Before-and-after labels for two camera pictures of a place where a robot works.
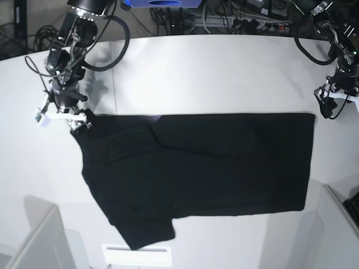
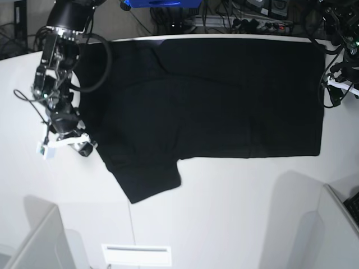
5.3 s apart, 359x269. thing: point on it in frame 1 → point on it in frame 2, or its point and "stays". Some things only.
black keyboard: [351, 205] stays
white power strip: [239, 22] stays
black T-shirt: [149, 170] → [152, 102]
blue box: [166, 3] stays
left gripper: [67, 97] → [65, 120]
